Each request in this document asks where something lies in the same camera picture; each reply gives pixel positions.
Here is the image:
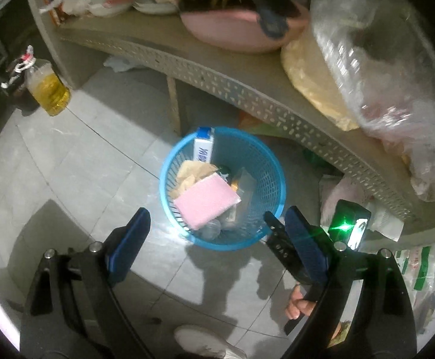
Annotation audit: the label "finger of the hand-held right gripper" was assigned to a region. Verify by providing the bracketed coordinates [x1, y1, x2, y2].
[263, 211, 308, 285]

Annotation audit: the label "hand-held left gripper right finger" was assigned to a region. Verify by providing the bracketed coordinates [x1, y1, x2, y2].
[281, 206, 418, 359]

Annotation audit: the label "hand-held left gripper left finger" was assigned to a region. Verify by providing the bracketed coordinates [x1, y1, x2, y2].
[20, 207, 152, 359]

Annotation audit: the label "blue plastic wastebasket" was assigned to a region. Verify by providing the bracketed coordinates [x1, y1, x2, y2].
[159, 126, 287, 252]

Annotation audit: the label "pink sponge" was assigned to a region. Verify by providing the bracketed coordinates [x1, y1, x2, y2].
[173, 174, 242, 231]

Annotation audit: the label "tan paper wrapper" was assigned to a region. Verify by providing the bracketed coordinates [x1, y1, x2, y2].
[175, 160, 218, 197]

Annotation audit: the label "blue white cardboard box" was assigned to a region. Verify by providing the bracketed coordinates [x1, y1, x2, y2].
[193, 126, 216, 164]

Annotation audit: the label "person's right hand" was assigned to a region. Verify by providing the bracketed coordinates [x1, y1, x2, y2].
[285, 284, 317, 318]

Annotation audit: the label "white paper package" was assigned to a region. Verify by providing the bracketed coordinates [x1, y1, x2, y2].
[367, 209, 406, 241]

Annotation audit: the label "green printed white bag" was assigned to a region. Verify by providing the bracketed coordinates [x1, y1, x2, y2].
[397, 245, 435, 330]

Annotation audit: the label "orange green bag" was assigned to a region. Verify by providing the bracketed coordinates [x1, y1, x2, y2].
[240, 114, 278, 138]

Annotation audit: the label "person's white shoe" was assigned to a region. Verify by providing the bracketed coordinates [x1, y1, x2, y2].
[174, 325, 248, 359]

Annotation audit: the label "plastic bag yellow contents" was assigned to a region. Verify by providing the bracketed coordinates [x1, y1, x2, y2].
[281, 30, 361, 132]

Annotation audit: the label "perforated grey shelf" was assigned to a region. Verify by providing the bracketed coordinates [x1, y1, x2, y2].
[26, 0, 435, 234]

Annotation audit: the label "plastic bag red contents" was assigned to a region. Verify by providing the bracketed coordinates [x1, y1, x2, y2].
[309, 0, 435, 203]

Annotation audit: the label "yellow cooking oil bottle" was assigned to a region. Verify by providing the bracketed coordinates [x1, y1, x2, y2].
[25, 58, 71, 117]

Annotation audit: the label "white crumpled paper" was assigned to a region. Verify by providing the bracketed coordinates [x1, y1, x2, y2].
[103, 55, 148, 73]

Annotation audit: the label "dark liquid bottle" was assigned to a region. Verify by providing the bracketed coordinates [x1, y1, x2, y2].
[0, 45, 40, 111]

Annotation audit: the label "pink plastic basin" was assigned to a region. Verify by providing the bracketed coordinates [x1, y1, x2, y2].
[180, 0, 311, 54]

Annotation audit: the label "white crumpled plastic bag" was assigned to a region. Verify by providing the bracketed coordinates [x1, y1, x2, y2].
[40, 0, 91, 16]

